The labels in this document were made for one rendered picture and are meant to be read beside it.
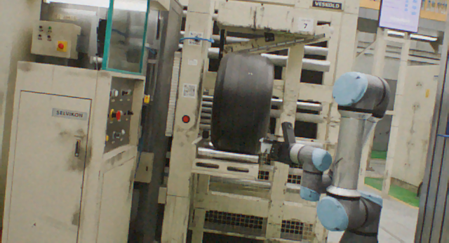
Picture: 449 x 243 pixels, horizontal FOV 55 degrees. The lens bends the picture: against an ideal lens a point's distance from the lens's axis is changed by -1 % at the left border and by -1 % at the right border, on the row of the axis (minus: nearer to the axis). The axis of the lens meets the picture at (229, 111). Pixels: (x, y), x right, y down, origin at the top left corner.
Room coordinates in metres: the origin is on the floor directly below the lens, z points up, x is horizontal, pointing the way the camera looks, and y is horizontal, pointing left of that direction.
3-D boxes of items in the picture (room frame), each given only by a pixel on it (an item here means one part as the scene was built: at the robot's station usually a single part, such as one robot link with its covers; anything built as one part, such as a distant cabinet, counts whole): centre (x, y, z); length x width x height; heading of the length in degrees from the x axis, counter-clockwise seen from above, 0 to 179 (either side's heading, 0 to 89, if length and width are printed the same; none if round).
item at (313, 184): (1.59, -0.35, 0.94); 0.11 x 0.08 x 0.11; 127
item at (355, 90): (1.46, -0.42, 1.09); 0.15 x 0.12 x 0.55; 127
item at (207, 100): (2.88, 0.17, 1.05); 0.20 x 0.15 x 0.30; 87
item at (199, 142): (2.49, 0.15, 0.90); 0.40 x 0.03 x 0.10; 177
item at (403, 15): (5.92, -2.13, 2.60); 0.60 x 0.05 x 0.55; 102
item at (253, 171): (2.34, -0.02, 0.83); 0.36 x 0.09 x 0.06; 87
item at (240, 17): (2.77, -0.17, 1.71); 0.61 x 0.25 x 0.15; 87
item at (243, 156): (2.34, -0.02, 0.90); 0.35 x 0.05 x 0.05; 87
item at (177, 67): (2.45, 0.32, 1.19); 0.05 x 0.04 x 0.48; 177
